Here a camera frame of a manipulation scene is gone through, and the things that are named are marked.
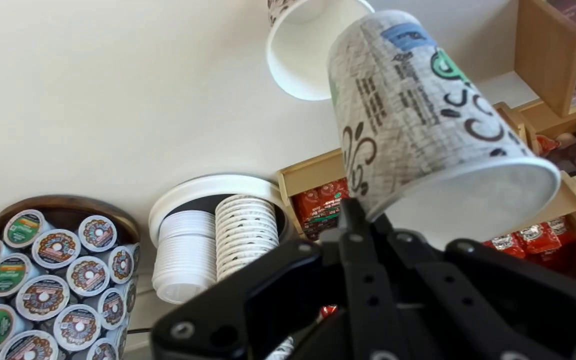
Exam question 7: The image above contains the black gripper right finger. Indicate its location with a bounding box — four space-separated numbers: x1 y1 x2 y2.
388 230 576 360

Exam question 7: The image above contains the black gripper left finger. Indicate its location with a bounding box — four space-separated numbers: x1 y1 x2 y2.
149 241 334 360

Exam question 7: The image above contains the patterned paper cup from cabinet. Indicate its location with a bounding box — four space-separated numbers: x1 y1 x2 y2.
327 11 560 248

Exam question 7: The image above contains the tall paper cup stack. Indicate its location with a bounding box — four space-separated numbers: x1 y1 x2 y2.
216 196 280 280

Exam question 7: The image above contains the round white cup tray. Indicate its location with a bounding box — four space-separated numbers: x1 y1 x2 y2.
147 174 294 245

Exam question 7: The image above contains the white lid stack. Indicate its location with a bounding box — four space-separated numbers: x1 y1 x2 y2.
151 211 214 305

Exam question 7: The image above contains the wooden condiment organizer rack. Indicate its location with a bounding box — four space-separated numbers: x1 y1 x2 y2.
274 0 576 288

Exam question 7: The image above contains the wire coffee pod carousel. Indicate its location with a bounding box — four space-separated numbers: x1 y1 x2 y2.
0 195 139 360

